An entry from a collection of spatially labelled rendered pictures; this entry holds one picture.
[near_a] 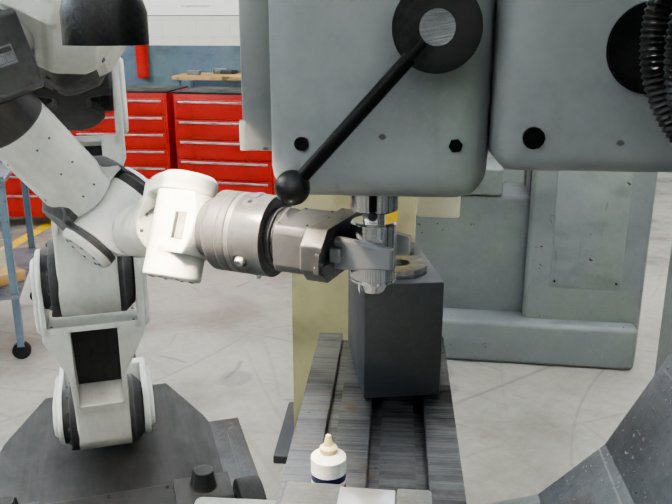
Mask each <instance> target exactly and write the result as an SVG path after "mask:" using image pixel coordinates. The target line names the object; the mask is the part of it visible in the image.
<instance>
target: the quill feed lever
mask: <svg viewBox="0 0 672 504"><path fill-rule="evenodd" d="M482 33H483V17H482V12H481V9H480V6H479V4H478V2H477V0H400V2H399V4H398V5H397V7H396V10H395V12H394V16H393V20H392V37H393V41H394V44H395V47H396V49H397V51H398V53H399V54H400V56H401V57H400V58H399V59H398V60H397V61H396V62H395V63H394V64H393V65H392V67H391V68H390V69H389V70H388V71H387V72H386V73H385V74H384V75H383V77H382V78H381V79H380V80H379V81H378V82H377V83H376V84H375V85H374V87H373V88H372V89H371V90H370V91H369V92H368V93H367V94H366V96H365V97H364V98H363V99H362V100H361V101H360V102H359V103H358V104H357V106H356V107H355V108H354V109H353V110H352V111H351V112H350V113H349V114H348V116H347V117H346V118H345V119H344V120H343V121H342V122H341V123H340V124H339V126H338V127H337V128H336V129H335V130H334V131H333V132H332V133H331V134H330V136H329V137H328V138H327V139H326V140H325V141H324V142H323V143H322V145H321V146H320V147H319V148H318V149H317V150H316V151H315V152H314V153H313V155H312V156H311V157H310V158H309V159H308V160H307V161H306V162H305V163H304V165H303V166H302V167H301V168H300V169H299V170H287V171H284V172H283V173H281V174H280V175H279V176H278V177H277V179H276V182H275V186H274V189H275V194H276V196H277V198H278V199H279V200H280V201H281V202H282V203H284V204H286V205H289V206H296V205H299V204H301V203H303V202H304V201H305V200H306V199H307V198H308V196H309V193H310V182H309V180H310V179H311V177H312V176H313V175H314V174H315V173H316V172H317V171H318V170H319V169H320V168H321V166H322V165H323V164H324V163H325V162H326V161H327V160H328V159H329V158H330V157H331V155H332V154H333V153H334V152H335V151H336V150H337V149H338V148H339V147H340V146H341V144H342V143H343V142H344V141H345V140H346V139H347V138H348V137H349V136H350V134H351V133H352V132H353V131H354V130H355V129H356V128H357V127H358V126H359V125H360V123H361V122H362V121H363V120H364V119H365V118H366V117H367V116H368V115H369V114H370V112H371V111H372V110H373V109H374V108H375V107H376V106H377V105H378V104H379V103H380V101H381V100H382V99H383V98H384V97H385V96H386V95H387V94H388V93H389V92H390V90H391V89H392V88H393V87H394V86H395V85H396V84H397V83H398V82H399V80H400V79H401V78H402V77H403V76H404V75H405V74H406V73H407V72H408V71H409V69H410V68H411V67H413V68H415V69H417V70H419V71H422V72H425V73H431V74H441V73H446V72H450V71H453V70H455V69H457V68H459V67H461V66H462V65H463V64H465V63H466V62H467V61H468V60H469V59H470V58H471V57H472V55H473V54H474V53H475V51H476V50H477V48H478V46H479V44H480V41H481V38H482Z"/></svg>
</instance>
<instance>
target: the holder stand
mask: <svg viewBox="0 0 672 504"><path fill-rule="evenodd" d="M443 301H444V282H443V280H442V279H441V277H440V276H439V274H438V273H437V272H436V270H435V269H434V267H433V266H432V265H431V263H430V262H429V260H428V259H427V258H426V256H425V255H424V253H423V252H422V251H421V249H420V248H419V246H418V245H417V243H416V242H411V253H410V254H409V255H407V256H401V255H397V260H396V281H395V282H394V283H392V284H390V285H387V286H386V287H385V289H384V291H383V292H382V293H378V294H368V293H365V292H363V291H362V289H361V287H360V285H358V284H355V283H354V282H352V281H351V280H350V270H348V343H349V346H350V350H351V353H352V357H353V361H354V364H355V368H356V372H357V375H358V379H359V383H360V386H361V390H362V393H363V396H364V398H376V397H398V396H421V395H438V394H439V392H440V371H441V347H442V324H443Z"/></svg>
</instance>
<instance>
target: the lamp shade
mask: <svg viewBox="0 0 672 504"><path fill-rule="evenodd" d="M59 14H60V25H61V35H62V45H65V46H133V45H150V44H149V29H148V14H147V10H146V7H145V5H144V2H143V0H62V2H61V6H60V11H59Z"/></svg>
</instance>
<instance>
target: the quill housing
mask: <svg viewBox="0 0 672 504"><path fill-rule="evenodd" d="M399 2H400V0H268V9H269V51H270V92H271V134H272V166H273V171H274V175H275V177H276V179H277V177H278V176H279V175H280V174H281V173H283V172H284V171H287V170H299V169H300V168H301V167H302V166H303V165H304V163H305V162H306V161H307V160H308V159H309V158H310V157H311V156H312V155H313V153H314V152H315V151H316V150H317V149H318V148H319V147H320V146H321V145H322V143H323V142H324V141H325V140H326V139H327V138H328V137H329V136H330V134H331V133H332V132H333V131H334V130H335V129H336V128H337V127H338V126H339V124H340V123H341V122H342V121H343V120H344V119H345V118H346V117H347V116H348V114H349V113H350V112H351V111H352V110H353V109H354V108H355V107H356V106H357V104H358V103H359V102H360V101H361V100H362V99H363V98H364V97H365V96H366V94H367V93H368V92H369V91H370V90H371V89H372V88H373V87H374V85H375V84H376V83H377V82H378V81H379V80H380V79H381V78H382V77H383V75H384V74H385V73H386V72H387V71H388V70H389V69H390V68H391V67H392V65H393V64H394V63H395V62H396V61H397V60H398V59H399V58H400V57H401V56H400V54H399V53H398V51H397V49H396V47H395V44H394V41H393V37H392V20H393V16H394V12H395V10H396V7H397V5H398V4H399ZM477 2H478V4H479V6H480V9H481V12H482V17H483V33H482V38H481V41H480V44H479V46H478V48H477V50H476V51H475V53H474V54H473V55H472V57H471V58H470V59H469V60H468V61H467V62H466V63H465V64H463V65H462V66H461V67H459V68H457V69H455V70H453V71H450V72H446V73H441V74H431V73H425V72H422V71H419V70H417V69H415V68H413V67H411V68H410V69H409V71H408V72H407V73H406V74H405V75H404V76H403V77H402V78H401V79H400V80H399V82H398V83H397V84H396V85H395V86H394V87H393V88H392V89H391V90H390V92H389V93H388V94H387V95H386V96H385V97H384V98H383V99H382V100H381V101H380V103H379V104H378V105H377V106H376V107H375V108H374V109H373V110H372V111H371V112H370V114H369V115H368V116H367V117H366V118H365V119H364V120H363V121H362V122H361V123H360V125H359V126H358V127H357V128H356V129H355V130H354V131H353V132H352V133H351V134H350V136H349V137H348V138H347V139H346V140H345V141H344V142H343V143H342V144H341V146H340V147H339V148H338V149H337V150H336V151H335V152H334V153H333V154H332V155H331V157H330V158H329V159H328V160H327V161H326V162H325V163H324V164H323V165H322V166H321V168H320V169H319V170H318V171H317V172H316V173H315V174H314V175H313V176H312V177H311V179H310V180H309V182H310V193H309V195H348V196H406V197H459V196H465V195H467V194H469V193H471V192H473V191H474V190H475V189H476V188H477V187H478V186H479V185H480V183H481V181H482V180H483V178H484V176H485V171H486V166H487V150H488V133H489V115H490V98H491V80H492V63H493V45H494V28H495V10H496V0H477Z"/></svg>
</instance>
